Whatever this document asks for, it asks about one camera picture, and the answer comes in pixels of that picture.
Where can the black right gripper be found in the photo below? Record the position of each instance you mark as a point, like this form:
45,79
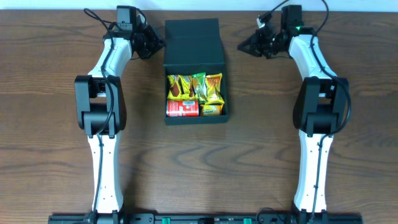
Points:
254,47

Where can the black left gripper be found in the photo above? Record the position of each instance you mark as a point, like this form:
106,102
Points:
157,43

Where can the dark green box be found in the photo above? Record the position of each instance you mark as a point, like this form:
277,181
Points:
195,46

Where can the yellow Apollo chocolate cake packet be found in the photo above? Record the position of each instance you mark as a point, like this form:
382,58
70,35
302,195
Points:
175,92

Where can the yellow snack packet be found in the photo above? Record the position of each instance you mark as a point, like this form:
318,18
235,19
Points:
213,89
187,87

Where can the green pandan cake packet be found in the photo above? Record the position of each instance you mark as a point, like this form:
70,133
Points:
199,86

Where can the red drink can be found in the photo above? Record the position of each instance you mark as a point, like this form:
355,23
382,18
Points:
182,108

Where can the yellow Lemond biscuit packet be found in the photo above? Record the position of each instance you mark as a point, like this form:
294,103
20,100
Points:
211,110

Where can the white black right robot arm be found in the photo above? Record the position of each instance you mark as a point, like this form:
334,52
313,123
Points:
322,108

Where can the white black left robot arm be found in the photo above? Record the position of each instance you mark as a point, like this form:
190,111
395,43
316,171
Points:
100,105

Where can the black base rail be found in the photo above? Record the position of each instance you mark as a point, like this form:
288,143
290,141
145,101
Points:
149,218

